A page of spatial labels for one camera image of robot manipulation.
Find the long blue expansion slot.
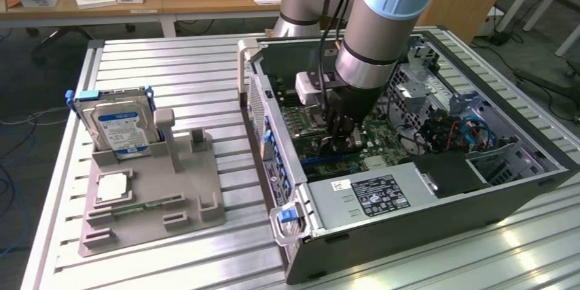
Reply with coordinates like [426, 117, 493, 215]
[301, 154, 351, 166]

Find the silver CPU chip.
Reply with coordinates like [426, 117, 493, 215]
[97, 174, 129, 202]

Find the black camera cable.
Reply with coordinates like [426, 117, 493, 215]
[315, 0, 351, 117]

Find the perforated metal drive bracket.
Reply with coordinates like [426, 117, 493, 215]
[463, 139, 547, 187]

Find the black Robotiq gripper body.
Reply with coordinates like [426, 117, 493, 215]
[326, 85, 379, 126]

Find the hard disk in blue caddy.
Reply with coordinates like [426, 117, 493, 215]
[65, 86, 157, 161]

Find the blue data wire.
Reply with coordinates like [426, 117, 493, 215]
[459, 115, 477, 150]
[473, 118, 498, 151]

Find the CPU socket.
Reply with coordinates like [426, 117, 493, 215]
[303, 103, 330, 125]

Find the grey power supply unit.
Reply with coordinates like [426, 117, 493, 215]
[295, 162, 439, 232]

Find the silver metal disk bay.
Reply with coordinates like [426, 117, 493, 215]
[389, 64, 457, 124]

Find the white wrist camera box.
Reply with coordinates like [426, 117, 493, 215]
[293, 71, 327, 106]

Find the open dark grey PC case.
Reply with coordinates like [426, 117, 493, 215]
[235, 28, 570, 286]

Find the grey plastic parts rack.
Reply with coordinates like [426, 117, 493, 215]
[77, 108, 226, 259]

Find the low-profile graphics card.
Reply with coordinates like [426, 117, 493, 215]
[298, 129, 366, 158]

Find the black office chair base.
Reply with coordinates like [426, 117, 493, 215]
[26, 23, 137, 64]

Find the long wooden desk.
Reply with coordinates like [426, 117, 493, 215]
[0, 0, 409, 38]

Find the black floor power adapter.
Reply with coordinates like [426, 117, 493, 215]
[487, 31, 513, 47]

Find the loose green RAM stick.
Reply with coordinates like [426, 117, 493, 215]
[107, 198, 177, 215]

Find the green motherboard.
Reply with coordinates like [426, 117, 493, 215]
[270, 75, 417, 182]

